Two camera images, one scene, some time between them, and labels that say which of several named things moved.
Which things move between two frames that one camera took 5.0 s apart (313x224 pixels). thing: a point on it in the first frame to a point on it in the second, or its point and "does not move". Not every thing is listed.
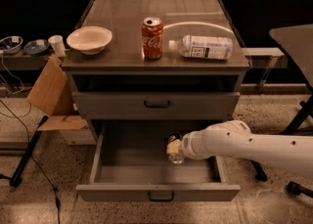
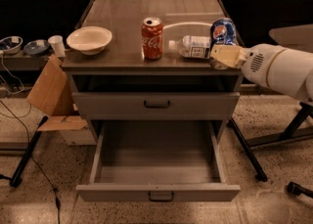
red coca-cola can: (153, 37) does not move
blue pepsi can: (175, 158) to (223, 32)
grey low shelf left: (22, 61) does not move
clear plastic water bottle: (219, 48) does not move
